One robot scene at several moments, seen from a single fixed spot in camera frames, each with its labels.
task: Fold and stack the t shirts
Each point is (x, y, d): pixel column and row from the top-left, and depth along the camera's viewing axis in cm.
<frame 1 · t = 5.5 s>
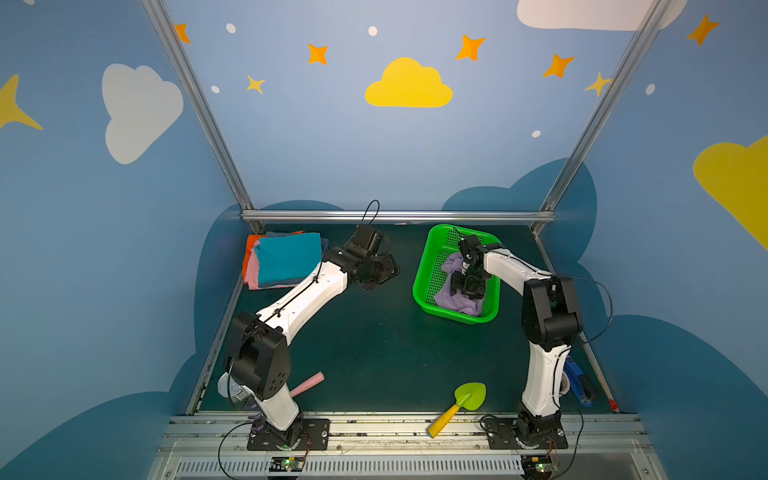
left hand: (399, 272, 84), fingers open
right hand: (461, 290, 99), fingers open
green plastic perforated basket: (436, 242, 110), point 7 cm above the table
purple t shirt: (460, 302, 96), point 6 cm above the table
teal folded t shirt: (283, 258, 106), point 5 cm above the table
pink folded t shirt: (251, 278, 103), point 4 cm above the table
grey blue folded t shirt: (325, 244, 109), point 7 cm above the table
green yellow toy shovel: (468, 397, 80), point 3 cm above the table

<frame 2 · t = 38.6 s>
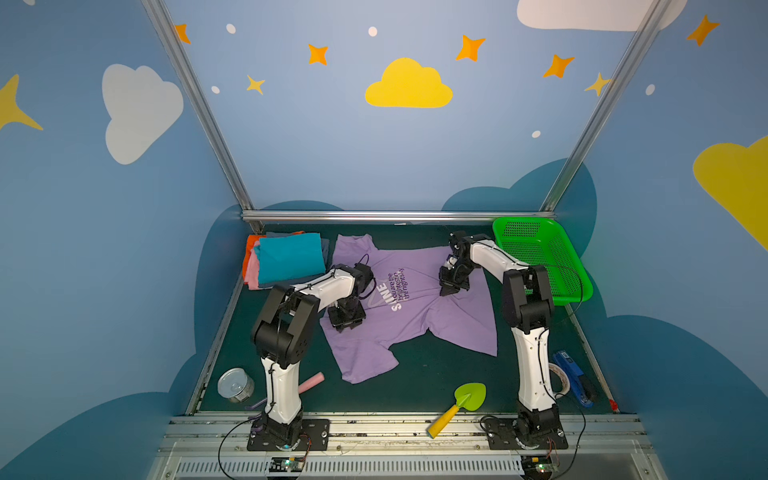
left hand: (354, 327, 93), fingers open
right hand: (444, 289, 102), fingers closed
green plastic perforated basket: (541, 242, 119), on the table
purple t shirt: (406, 296, 103), on the table
the other named things where they were.

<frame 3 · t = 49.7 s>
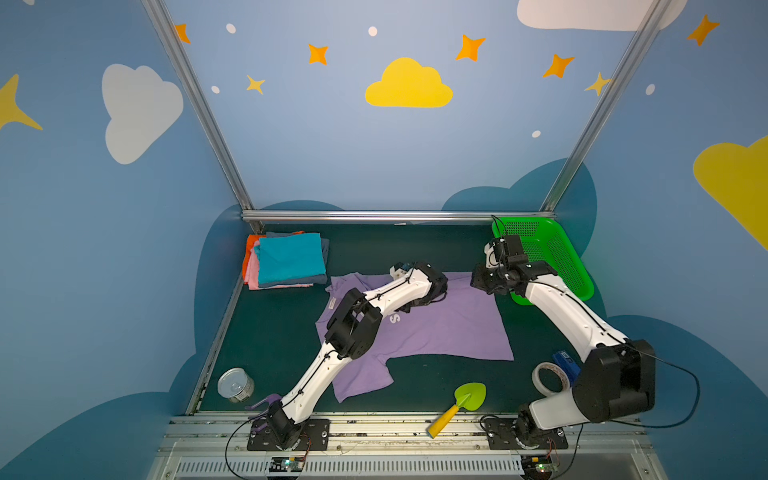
left hand: (385, 305, 93), fingers closed
right hand: (475, 275, 87), fingers closed
purple t shirt: (465, 322, 97), on the table
the other named things where they were.

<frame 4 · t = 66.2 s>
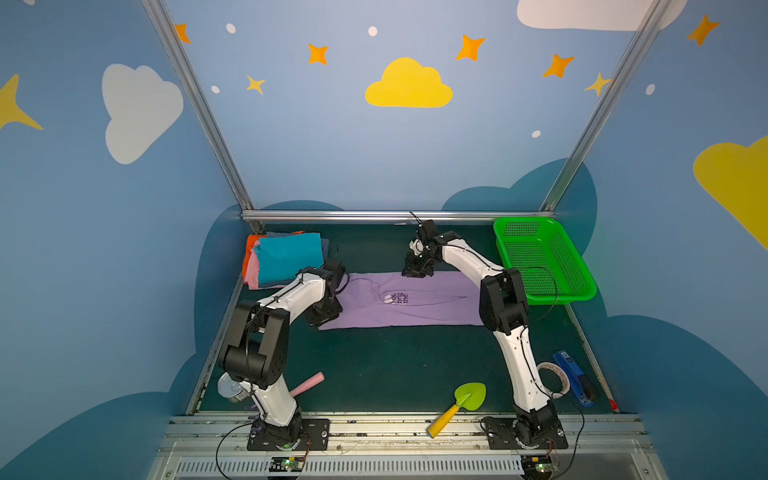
left hand: (332, 319, 92), fingers open
right hand: (404, 270, 103), fingers closed
purple t shirt: (393, 299, 103), on the table
the other named things where they were.

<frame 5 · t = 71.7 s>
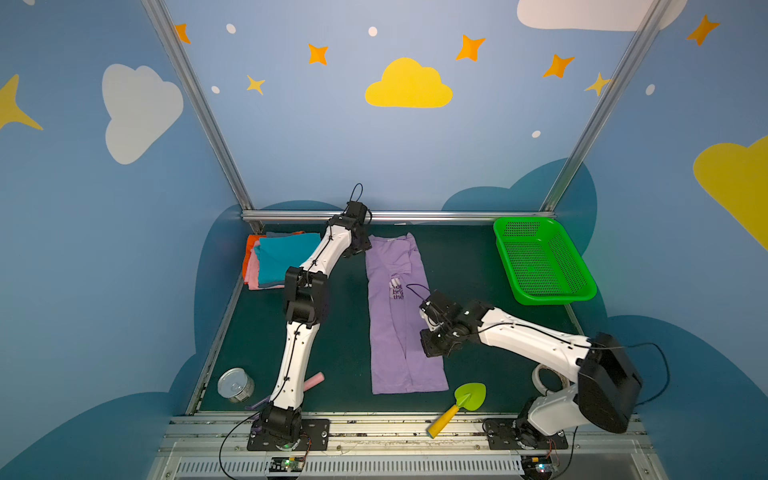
left hand: (365, 246, 106), fingers open
right hand: (426, 346, 82), fingers closed
purple t shirt: (396, 291, 106), on the table
the other named things where they were.

